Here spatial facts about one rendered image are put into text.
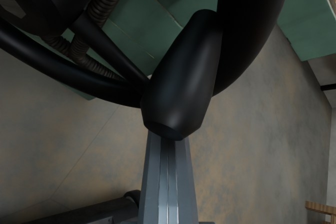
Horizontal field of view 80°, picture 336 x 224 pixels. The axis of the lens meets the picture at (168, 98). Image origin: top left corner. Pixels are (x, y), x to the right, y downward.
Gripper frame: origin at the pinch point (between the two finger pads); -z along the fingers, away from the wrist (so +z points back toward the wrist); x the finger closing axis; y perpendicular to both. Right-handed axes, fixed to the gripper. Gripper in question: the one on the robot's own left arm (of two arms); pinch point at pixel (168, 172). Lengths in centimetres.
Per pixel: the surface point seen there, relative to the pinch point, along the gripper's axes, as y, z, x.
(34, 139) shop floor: -55, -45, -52
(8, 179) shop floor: -61, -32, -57
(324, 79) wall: -166, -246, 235
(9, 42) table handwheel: -1.2, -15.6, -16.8
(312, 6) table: 0.7, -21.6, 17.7
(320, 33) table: -2.8, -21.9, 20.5
